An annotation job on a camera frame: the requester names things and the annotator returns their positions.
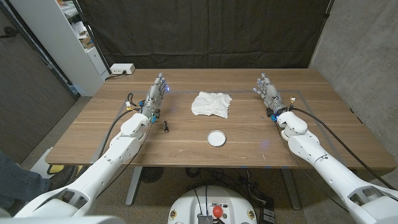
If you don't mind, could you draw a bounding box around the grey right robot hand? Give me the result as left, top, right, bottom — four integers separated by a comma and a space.
252, 72, 290, 118

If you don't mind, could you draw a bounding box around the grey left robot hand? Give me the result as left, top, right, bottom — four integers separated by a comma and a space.
139, 72, 170, 124

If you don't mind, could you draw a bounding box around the white paper towel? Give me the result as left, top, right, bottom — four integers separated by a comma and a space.
191, 91, 233, 119

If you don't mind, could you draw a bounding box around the white round jar lid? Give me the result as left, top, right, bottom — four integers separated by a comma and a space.
207, 130, 227, 148

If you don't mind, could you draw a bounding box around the white power strip box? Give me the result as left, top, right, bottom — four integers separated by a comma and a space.
109, 63, 136, 75

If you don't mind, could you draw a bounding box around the black round floor fan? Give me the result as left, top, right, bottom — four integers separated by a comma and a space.
139, 167, 165, 184

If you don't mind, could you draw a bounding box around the black backdrop stand pole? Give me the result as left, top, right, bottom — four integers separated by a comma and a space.
72, 0, 112, 75

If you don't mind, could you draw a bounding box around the black backdrop curtain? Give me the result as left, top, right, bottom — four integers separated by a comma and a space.
73, 0, 335, 70

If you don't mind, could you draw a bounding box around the grey table leg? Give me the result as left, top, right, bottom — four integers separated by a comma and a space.
125, 166, 143, 207
280, 168, 302, 211

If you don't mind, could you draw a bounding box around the cardboard box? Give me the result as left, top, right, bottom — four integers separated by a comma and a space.
78, 34, 94, 49

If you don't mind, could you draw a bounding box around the white shelf cabinet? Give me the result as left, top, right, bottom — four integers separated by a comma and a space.
9, 0, 109, 97

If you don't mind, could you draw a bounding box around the white robot torso base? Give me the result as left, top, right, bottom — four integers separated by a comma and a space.
167, 185, 258, 224

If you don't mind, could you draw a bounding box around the dark brown shoe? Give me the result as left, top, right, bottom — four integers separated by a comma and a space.
48, 165, 77, 190

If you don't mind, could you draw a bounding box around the yellow object under table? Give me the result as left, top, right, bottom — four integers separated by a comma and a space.
47, 164, 85, 175

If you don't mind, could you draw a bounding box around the black floor power strip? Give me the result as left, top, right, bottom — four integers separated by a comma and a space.
259, 198, 276, 224

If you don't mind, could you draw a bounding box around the white floor panel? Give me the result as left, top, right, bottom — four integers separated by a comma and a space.
29, 147, 91, 181

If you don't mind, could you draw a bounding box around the person's leg in jeans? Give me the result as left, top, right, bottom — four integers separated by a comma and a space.
0, 151, 50, 209

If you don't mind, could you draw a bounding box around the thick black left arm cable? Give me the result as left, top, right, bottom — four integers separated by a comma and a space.
98, 92, 141, 159

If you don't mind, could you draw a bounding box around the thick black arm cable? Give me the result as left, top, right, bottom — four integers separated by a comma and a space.
98, 92, 141, 159
290, 106, 398, 191

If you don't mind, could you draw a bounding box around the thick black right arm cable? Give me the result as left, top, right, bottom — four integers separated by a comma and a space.
290, 106, 398, 191

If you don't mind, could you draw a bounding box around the black door handle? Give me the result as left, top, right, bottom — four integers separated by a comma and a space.
0, 26, 19, 39

